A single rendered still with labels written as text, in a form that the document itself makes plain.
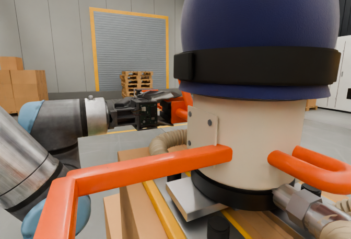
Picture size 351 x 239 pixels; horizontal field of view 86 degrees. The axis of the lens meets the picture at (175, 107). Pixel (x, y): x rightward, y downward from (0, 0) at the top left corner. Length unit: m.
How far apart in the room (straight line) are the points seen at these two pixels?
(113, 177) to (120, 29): 9.52
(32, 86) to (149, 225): 6.82
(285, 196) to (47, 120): 0.43
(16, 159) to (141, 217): 0.20
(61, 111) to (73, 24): 9.33
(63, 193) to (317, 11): 0.29
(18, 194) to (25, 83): 6.77
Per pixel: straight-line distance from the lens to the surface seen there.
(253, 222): 0.38
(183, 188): 0.34
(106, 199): 1.34
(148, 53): 9.75
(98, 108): 0.45
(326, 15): 0.27
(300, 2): 0.24
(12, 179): 0.34
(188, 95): 0.49
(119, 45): 9.53
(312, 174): 0.25
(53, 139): 0.46
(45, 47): 9.75
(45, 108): 0.46
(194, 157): 0.24
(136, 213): 0.37
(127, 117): 0.45
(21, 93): 7.16
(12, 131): 0.34
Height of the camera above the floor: 1.31
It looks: 11 degrees down
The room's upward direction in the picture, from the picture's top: straight up
